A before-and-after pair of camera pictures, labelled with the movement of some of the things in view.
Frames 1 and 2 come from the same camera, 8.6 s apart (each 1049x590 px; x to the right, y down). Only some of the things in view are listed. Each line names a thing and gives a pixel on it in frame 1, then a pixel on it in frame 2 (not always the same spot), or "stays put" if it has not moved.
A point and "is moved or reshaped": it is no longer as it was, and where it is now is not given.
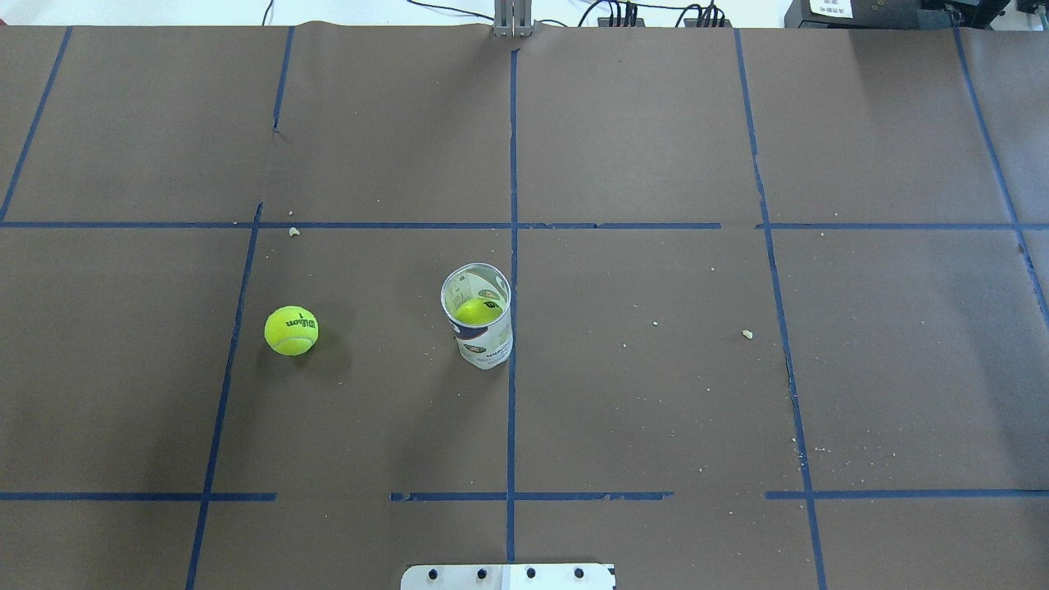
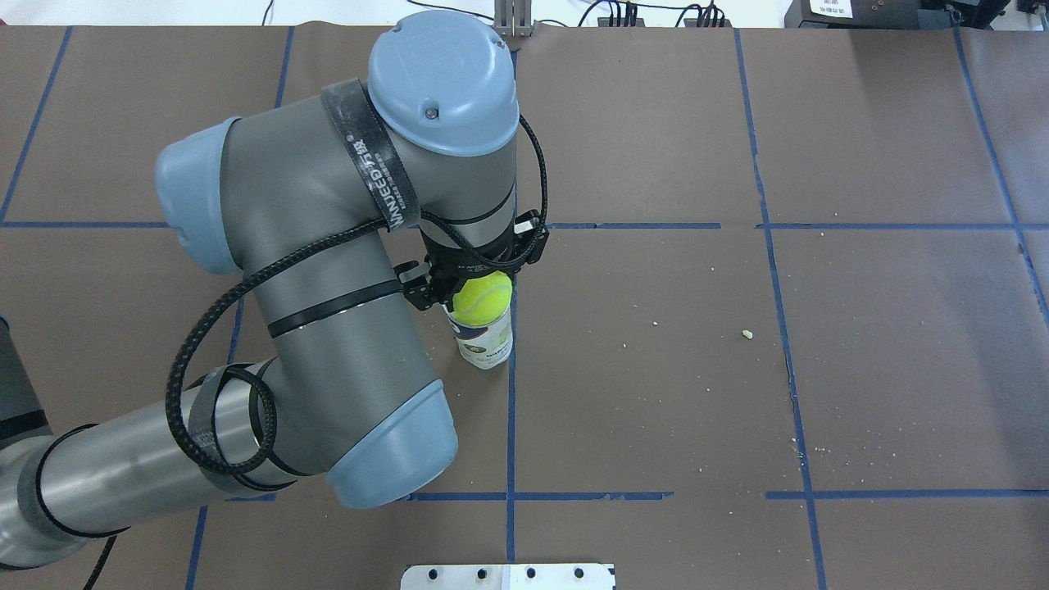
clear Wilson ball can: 476,298 stays put
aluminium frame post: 513,19 stays put
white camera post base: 507,577 stays put
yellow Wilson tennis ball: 291,330 is moved or reshaped
